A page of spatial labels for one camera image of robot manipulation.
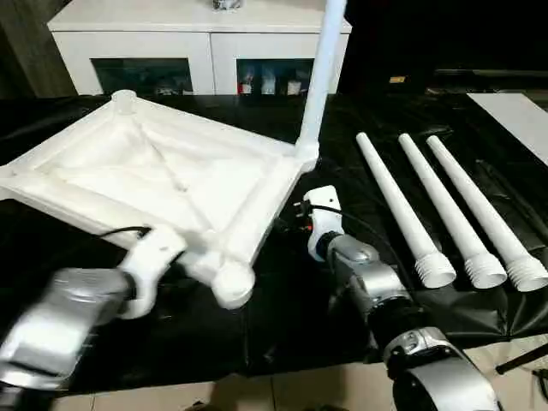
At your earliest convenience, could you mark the white plastic table leg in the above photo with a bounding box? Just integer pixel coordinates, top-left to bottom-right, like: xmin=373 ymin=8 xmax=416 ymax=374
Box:
xmin=294 ymin=0 xmax=348 ymax=149
xmin=397 ymin=133 xmax=509 ymax=290
xmin=355 ymin=131 xmax=457 ymax=289
xmin=426 ymin=135 xmax=548 ymax=293

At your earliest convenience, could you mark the white plastic table top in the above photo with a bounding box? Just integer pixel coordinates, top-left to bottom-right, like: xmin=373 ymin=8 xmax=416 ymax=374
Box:
xmin=0 ymin=88 xmax=321 ymax=310

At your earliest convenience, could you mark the black table mat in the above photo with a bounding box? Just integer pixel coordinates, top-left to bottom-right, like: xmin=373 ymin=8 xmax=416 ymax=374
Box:
xmin=0 ymin=92 xmax=548 ymax=390

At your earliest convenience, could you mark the white sideboard cabinet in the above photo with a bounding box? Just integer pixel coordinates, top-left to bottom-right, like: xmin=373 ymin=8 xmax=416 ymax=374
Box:
xmin=46 ymin=0 xmax=353 ymax=96

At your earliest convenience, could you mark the white flat board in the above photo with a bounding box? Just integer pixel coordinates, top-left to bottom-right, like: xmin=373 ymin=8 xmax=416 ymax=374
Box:
xmin=466 ymin=92 xmax=548 ymax=166

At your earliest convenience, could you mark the long black bar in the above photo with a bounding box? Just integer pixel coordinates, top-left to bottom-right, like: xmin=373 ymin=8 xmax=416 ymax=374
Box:
xmin=434 ymin=67 xmax=548 ymax=79

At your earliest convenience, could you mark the black tripod stand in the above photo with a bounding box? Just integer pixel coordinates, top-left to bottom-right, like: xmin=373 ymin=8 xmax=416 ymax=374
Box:
xmin=496 ymin=348 xmax=548 ymax=386

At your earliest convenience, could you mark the grey pleated curtain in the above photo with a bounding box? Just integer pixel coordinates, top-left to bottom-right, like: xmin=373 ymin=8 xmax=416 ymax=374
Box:
xmin=0 ymin=0 xmax=78 ymax=99

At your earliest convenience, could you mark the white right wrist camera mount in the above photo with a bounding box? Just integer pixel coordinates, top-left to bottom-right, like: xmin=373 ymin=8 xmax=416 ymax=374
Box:
xmin=303 ymin=184 xmax=344 ymax=262

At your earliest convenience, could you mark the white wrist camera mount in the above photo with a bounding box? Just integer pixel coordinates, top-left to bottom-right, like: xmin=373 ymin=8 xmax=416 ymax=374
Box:
xmin=115 ymin=226 xmax=189 ymax=320
xmin=303 ymin=184 xmax=344 ymax=262

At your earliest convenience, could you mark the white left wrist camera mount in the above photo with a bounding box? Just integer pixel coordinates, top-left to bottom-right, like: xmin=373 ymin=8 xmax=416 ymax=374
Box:
xmin=115 ymin=226 xmax=189 ymax=320

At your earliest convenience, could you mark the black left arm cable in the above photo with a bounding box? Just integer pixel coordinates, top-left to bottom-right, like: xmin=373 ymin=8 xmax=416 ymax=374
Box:
xmin=100 ymin=225 xmax=153 ymax=241

